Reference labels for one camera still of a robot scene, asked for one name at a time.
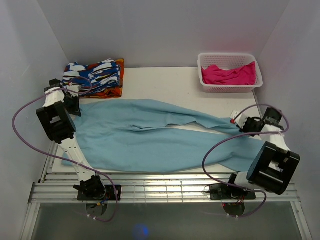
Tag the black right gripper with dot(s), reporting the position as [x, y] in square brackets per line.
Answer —
[244, 129]

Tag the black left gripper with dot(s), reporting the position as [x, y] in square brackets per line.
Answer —
[75, 109]

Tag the light blue trousers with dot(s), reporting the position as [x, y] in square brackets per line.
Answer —
[145, 135]

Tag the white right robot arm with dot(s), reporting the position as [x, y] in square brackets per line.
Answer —
[275, 164]

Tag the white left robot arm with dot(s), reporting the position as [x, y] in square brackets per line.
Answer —
[56, 119]

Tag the blue white patterned folded trousers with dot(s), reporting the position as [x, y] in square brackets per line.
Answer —
[92, 76]

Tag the orange folded trousers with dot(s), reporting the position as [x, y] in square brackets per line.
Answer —
[111, 92]

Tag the pink trousers in basket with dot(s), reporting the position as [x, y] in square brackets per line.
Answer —
[241, 76]

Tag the white plastic basket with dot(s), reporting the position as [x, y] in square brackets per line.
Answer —
[227, 61]

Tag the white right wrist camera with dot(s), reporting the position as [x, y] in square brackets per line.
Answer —
[238, 119]

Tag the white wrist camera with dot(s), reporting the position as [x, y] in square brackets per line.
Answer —
[238, 119]
[74, 89]

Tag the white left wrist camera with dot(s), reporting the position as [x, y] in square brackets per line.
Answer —
[74, 89]

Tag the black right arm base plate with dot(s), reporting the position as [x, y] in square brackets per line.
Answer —
[219, 191]

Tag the aluminium table edge rail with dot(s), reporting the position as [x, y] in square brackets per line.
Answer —
[57, 187]

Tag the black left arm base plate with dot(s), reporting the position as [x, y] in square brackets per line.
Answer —
[108, 193]

